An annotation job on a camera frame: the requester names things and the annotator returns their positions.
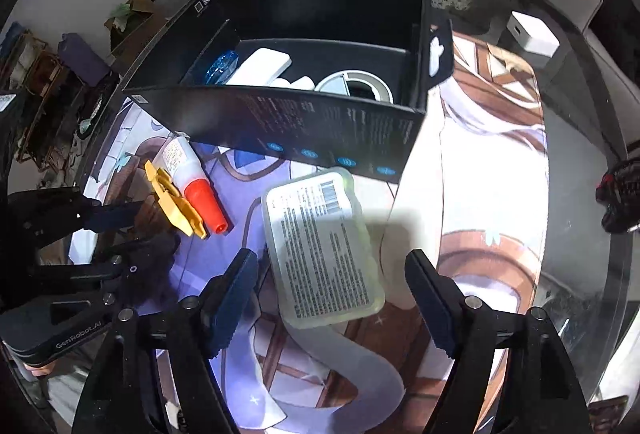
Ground purple bag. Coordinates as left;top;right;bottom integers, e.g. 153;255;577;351
57;32;118;87

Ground white glue tube red cap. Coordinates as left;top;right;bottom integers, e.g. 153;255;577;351
160;136;235;235

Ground white charger adapter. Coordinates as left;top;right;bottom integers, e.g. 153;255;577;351
506;11;561;57

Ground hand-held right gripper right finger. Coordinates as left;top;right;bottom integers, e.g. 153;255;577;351
404;249;588;434

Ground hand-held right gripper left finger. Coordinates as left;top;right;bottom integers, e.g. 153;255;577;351
72;248;259;434

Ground yellow plastic clip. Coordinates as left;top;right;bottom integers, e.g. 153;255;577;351
144;160;208;241

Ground translucent plastic case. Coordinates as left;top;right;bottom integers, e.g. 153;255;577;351
261;166;387;330

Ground white box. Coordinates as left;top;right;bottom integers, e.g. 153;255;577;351
225;48;293;87

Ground trash bin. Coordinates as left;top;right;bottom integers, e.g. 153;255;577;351
75;84;118;139

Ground wooden shoe rack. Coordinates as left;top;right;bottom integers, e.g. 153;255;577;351
0;26;66;165

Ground white cup lid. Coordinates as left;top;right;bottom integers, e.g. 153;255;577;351
315;70;396;104

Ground person's left hand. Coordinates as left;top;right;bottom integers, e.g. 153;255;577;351
22;361;56;380

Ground blue round tape dispenser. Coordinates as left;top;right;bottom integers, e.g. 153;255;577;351
192;48;241;84

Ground brown cardboard box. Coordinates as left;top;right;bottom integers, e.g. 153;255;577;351
104;0;168;47

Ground cola bottle red label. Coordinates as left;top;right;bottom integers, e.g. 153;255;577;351
595;159;640;235

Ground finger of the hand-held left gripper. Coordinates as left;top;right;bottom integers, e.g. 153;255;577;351
30;231;181;295
10;186;146;235

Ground black cardboard box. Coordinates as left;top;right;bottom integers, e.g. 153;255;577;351
121;0;455;185

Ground printed table mat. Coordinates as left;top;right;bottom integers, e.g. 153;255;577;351
70;28;551;434

